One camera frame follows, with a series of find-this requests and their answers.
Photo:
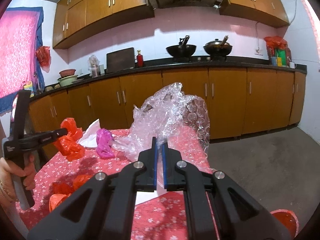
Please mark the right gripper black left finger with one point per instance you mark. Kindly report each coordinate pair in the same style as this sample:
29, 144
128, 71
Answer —
103, 207

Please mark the white mug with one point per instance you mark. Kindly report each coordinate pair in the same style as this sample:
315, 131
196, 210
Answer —
292, 65

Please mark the red bottle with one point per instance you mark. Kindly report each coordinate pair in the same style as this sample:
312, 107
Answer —
140, 61

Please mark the white paper sheet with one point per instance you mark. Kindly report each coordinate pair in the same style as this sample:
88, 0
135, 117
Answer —
89, 138

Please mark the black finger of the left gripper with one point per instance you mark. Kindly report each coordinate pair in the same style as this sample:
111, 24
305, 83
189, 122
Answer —
52, 135

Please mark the red bag over containers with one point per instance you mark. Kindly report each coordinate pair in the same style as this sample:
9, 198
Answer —
275, 42

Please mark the red plastic bag front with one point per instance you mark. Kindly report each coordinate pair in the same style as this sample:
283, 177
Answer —
56, 199

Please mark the magenta plastic bag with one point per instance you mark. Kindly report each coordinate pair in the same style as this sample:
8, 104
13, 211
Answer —
104, 137

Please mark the clear wrapped jar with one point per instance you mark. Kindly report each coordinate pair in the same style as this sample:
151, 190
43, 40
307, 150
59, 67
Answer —
93, 66

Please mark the upper right wooden cabinet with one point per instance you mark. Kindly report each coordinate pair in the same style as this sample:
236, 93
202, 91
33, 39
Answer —
268, 12

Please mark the red plastic bag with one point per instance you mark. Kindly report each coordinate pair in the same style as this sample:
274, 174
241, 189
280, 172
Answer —
68, 144
44, 57
56, 199
62, 188

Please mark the lower wooden cabinets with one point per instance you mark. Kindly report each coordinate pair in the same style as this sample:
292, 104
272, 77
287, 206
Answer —
215, 102

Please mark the pink blue curtain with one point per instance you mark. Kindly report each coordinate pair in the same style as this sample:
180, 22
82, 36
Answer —
21, 36

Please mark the green basin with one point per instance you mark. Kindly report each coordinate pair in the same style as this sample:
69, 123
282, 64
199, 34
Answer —
68, 80

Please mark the wooden cabinet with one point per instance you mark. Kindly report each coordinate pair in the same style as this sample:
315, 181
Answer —
268, 12
77, 20

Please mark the black kitchen countertop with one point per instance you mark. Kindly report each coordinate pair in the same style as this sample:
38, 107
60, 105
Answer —
169, 63

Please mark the dark cutting board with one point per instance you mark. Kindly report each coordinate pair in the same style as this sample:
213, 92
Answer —
120, 60

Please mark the black lidded wok right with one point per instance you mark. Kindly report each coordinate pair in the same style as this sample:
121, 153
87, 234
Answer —
218, 48

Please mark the clear bubble wrap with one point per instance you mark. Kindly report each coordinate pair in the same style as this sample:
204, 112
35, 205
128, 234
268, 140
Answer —
161, 116

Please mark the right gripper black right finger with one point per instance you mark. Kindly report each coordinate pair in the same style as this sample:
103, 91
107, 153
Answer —
216, 207

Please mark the upper left wooden cabinet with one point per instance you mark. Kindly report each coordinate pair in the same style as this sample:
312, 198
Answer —
77, 20

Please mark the pink basin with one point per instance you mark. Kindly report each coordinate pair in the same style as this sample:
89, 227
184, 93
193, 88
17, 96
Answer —
67, 72

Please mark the red floral tablecloth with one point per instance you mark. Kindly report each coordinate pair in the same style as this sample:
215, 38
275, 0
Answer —
158, 215

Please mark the black wok left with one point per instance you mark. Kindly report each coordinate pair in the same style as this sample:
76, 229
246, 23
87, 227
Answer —
183, 49

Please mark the colourful box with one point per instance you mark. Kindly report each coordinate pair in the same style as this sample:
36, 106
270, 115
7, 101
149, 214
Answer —
29, 86

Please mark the hanging red plastic bag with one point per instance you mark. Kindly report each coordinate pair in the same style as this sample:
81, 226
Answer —
44, 57

